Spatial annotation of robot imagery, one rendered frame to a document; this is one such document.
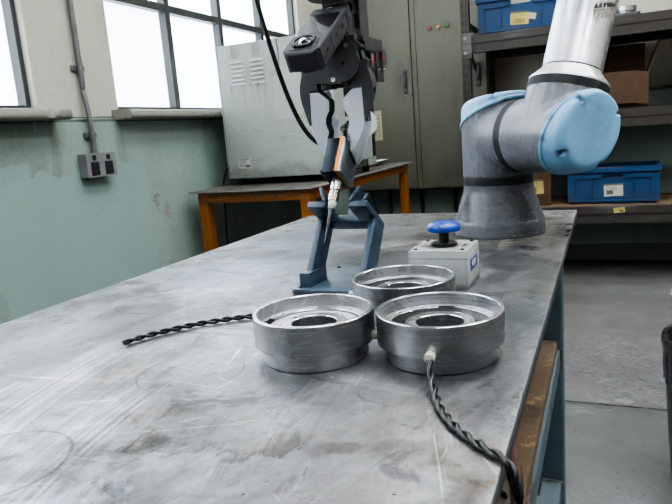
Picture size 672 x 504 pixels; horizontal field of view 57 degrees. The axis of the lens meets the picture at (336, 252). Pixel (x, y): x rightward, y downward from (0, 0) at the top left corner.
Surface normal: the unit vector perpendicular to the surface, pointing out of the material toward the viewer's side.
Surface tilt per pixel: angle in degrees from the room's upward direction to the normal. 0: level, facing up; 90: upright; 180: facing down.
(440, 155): 90
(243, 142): 90
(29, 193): 90
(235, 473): 0
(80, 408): 0
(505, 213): 72
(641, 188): 90
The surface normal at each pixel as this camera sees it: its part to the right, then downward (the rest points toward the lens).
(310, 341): -0.01, 0.18
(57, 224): 0.92, 0.00
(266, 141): -0.39, 0.20
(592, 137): 0.40, 0.26
